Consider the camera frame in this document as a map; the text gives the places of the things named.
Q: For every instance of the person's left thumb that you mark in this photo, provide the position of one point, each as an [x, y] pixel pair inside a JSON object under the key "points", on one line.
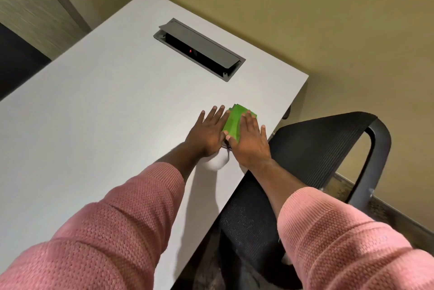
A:
{"points": [[224, 135]]}

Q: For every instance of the person's right middle finger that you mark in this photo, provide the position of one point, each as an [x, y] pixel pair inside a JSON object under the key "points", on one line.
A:
{"points": [[252, 122]]}

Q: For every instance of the person's left little finger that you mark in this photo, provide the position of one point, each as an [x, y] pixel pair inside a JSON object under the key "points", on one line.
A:
{"points": [[202, 117]]}

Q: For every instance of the person's left middle finger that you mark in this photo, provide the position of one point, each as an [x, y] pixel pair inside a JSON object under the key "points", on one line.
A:
{"points": [[221, 113]]}

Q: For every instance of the white rounded object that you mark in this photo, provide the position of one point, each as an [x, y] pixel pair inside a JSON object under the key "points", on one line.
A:
{"points": [[217, 161]]}

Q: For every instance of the green cloth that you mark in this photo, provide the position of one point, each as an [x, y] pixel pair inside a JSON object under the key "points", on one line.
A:
{"points": [[234, 123]]}

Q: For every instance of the black table leg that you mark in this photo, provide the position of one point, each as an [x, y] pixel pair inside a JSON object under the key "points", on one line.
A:
{"points": [[287, 112]]}

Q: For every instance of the person's left forearm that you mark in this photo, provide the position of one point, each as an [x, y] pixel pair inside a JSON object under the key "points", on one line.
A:
{"points": [[112, 218]]}

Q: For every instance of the wood grain door panel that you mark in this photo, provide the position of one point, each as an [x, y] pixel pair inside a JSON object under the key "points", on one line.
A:
{"points": [[37, 8]]}

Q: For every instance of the person's right thumb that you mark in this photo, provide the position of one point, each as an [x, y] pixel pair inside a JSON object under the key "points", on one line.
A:
{"points": [[230, 140]]}

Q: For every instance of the black mesh office chair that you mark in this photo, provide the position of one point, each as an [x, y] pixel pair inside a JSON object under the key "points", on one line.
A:
{"points": [[305, 151]]}

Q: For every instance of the person's left hand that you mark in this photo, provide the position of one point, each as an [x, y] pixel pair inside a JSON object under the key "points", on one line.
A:
{"points": [[205, 137]]}

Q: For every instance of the person's right forearm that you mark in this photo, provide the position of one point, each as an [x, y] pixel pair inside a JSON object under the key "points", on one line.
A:
{"points": [[339, 232]]}

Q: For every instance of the person's right hand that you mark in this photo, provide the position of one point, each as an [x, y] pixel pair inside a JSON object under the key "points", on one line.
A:
{"points": [[251, 145]]}

